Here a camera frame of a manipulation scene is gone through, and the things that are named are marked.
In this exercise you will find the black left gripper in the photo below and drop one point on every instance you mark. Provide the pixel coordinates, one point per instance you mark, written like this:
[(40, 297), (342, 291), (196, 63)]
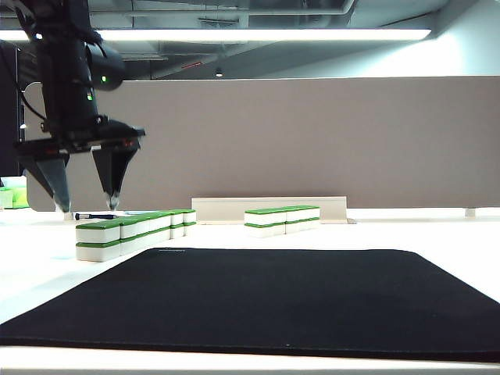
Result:
[(78, 138)]

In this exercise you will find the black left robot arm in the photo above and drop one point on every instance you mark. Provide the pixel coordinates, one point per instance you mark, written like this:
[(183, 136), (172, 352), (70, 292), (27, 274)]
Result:
[(66, 78)]

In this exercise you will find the black pen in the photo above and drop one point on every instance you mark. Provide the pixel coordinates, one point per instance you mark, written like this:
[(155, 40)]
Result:
[(97, 215)]

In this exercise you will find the yellow green object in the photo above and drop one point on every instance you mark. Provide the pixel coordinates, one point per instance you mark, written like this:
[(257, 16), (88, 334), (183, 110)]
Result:
[(21, 198)]

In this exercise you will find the white green box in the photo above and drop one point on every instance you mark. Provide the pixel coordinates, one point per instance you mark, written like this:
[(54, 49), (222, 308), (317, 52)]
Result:
[(6, 198)]

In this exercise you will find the dark cabinet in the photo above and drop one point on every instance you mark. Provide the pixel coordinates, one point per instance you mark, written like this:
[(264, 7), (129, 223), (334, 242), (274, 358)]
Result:
[(6, 117)]

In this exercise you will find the red ceiling sign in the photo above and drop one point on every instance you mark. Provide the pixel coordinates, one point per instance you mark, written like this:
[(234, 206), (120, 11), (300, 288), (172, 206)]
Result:
[(192, 66)]

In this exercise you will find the black ceiling spot lamp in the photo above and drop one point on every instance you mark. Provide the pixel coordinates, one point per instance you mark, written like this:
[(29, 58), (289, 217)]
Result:
[(219, 72)]

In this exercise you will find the grey desk divider panel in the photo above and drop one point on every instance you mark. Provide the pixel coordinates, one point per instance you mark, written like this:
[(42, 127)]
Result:
[(273, 144)]

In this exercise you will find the black rectangular mat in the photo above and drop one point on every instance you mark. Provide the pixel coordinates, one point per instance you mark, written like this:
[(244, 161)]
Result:
[(250, 304)]

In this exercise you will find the long ceiling light strip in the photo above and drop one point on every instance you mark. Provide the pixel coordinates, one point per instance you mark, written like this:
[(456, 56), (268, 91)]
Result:
[(273, 35)]

